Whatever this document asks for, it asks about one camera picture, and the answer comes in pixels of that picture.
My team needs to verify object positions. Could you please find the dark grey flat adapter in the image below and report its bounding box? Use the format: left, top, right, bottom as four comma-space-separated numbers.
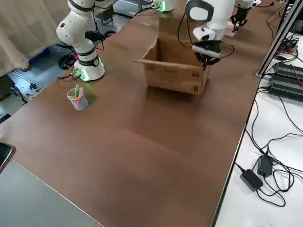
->
240, 168, 264, 191

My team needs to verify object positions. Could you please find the coiled black cable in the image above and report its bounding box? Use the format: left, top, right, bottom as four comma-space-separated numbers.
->
58, 53, 79, 71

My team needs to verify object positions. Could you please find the dark screen smartphone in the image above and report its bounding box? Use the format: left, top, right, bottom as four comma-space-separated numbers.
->
0, 141, 17, 175

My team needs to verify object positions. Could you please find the clear plastic cup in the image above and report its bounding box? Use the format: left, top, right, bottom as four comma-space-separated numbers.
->
67, 85, 89, 111

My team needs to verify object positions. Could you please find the pinkish A4 paper sheet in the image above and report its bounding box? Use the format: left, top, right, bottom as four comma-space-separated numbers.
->
226, 20, 238, 37

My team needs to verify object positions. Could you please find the electronics board with wires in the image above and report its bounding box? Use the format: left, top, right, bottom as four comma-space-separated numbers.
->
276, 35, 300, 60

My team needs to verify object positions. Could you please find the beige curtain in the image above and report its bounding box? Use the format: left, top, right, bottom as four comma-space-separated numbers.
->
0, 0, 116, 79

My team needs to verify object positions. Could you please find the brown cardboard box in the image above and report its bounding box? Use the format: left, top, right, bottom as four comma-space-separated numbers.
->
131, 17, 211, 96

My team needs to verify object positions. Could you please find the aluminium frame post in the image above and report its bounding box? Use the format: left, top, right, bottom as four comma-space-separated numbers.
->
255, 0, 303, 77

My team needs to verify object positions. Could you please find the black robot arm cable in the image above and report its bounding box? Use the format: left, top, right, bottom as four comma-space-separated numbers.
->
93, 0, 235, 60

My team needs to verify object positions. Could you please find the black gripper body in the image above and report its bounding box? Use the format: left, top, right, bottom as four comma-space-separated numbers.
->
236, 6, 249, 17
192, 40, 223, 59

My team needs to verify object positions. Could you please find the black finned power supply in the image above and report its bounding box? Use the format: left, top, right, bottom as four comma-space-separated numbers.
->
273, 61, 303, 82
268, 73, 303, 103

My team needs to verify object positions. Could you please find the black power adapter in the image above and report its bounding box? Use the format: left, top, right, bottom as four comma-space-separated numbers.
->
257, 155, 275, 178

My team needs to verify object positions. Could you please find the black power cable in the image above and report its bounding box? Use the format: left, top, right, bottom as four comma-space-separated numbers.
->
245, 86, 272, 157
257, 163, 303, 208

